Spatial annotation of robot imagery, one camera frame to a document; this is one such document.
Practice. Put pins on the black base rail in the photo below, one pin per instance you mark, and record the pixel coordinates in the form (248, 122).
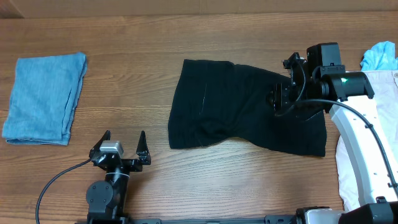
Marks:
(211, 220)

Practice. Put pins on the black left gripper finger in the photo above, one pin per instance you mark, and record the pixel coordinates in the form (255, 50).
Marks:
(106, 136)
(142, 150)

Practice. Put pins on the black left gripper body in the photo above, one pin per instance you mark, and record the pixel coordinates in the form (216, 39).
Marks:
(129, 165)

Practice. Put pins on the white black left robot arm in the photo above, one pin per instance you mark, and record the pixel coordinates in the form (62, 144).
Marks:
(107, 198)

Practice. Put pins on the black shorts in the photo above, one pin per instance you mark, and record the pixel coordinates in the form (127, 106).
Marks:
(217, 100)

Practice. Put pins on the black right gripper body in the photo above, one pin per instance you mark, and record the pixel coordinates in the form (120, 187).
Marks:
(286, 94)

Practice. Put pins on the light blue crumpled cloth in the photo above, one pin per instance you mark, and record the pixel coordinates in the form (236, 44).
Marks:
(381, 56)

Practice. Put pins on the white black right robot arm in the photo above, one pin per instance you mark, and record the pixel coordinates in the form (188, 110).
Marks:
(319, 83)

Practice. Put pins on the light pink garment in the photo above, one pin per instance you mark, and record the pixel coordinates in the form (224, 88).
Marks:
(384, 84)

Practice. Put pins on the folded blue denim cloth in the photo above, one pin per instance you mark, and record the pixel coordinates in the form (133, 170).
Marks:
(44, 98)

